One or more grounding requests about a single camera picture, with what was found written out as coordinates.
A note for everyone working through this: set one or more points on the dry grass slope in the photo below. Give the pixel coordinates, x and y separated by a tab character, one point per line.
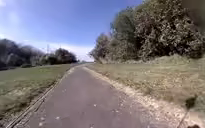
156	76

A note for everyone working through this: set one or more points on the grey asphalt path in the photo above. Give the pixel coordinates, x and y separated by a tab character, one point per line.
86	100

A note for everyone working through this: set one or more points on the pale gravel verge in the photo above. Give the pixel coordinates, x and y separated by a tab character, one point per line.
150	103

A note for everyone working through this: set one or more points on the distant dark row of trees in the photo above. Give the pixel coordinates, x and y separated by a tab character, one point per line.
10	55

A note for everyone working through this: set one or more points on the dry grass field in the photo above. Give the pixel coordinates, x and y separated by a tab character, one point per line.
20	85

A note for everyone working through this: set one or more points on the wood of green trees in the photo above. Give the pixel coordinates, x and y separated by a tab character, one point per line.
156	30

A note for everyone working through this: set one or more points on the stone kerb strip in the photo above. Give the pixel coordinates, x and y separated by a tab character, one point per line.
36	105

